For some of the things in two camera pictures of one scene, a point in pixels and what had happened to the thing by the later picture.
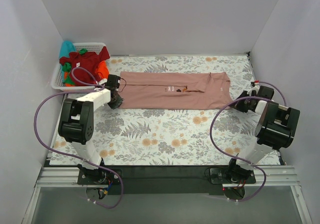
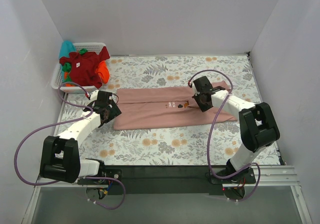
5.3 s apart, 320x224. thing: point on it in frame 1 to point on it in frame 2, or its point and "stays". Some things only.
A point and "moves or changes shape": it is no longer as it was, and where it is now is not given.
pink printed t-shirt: x=175 y=90 moves or changes shape
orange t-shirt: x=102 y=73 stays
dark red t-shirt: x=89 y=60 stays
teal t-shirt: x=67 y=47 stays
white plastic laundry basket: x=58 y=84 stays
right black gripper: x=242 y=103 to x=198 y=101
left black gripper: x=117 y=100 to x=112 y=110
